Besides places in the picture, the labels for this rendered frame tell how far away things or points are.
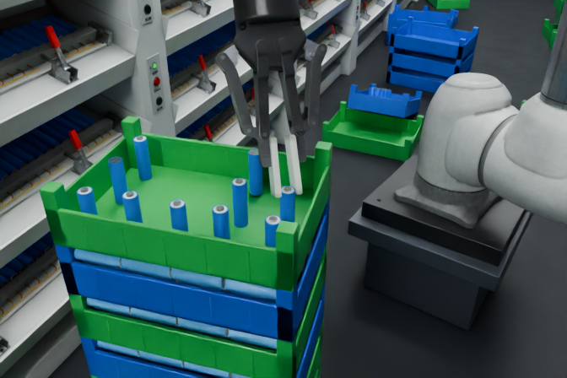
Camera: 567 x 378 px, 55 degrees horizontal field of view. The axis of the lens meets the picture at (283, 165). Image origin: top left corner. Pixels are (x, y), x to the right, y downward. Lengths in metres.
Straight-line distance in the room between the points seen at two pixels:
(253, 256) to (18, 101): 0.49
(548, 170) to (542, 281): 0.51
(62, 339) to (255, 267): 0.68
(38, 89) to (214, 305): 0.49
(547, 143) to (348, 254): 0.61
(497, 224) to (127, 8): 0.83
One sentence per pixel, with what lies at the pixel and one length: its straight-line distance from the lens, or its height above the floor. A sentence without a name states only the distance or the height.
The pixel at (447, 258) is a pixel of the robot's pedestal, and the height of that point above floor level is 0.20.
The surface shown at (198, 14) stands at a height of 0.56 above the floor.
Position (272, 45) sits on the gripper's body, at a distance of 0.63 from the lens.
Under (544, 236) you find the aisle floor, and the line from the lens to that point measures 1.60.
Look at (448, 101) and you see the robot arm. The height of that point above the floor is 0.47.
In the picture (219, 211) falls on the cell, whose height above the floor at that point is 0.55.
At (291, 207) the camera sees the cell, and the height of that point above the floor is 0.53.
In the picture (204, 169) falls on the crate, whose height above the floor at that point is 0.49.
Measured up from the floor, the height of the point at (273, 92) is 0.19.
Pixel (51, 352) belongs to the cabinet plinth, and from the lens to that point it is 1.20.
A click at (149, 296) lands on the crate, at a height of 0.43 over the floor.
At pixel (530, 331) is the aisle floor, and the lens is 1.32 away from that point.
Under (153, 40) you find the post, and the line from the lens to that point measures 1.13.
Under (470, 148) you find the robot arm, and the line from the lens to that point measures 1.07.
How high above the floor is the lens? 0.90
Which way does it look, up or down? 31 degrees down
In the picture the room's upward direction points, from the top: straight up
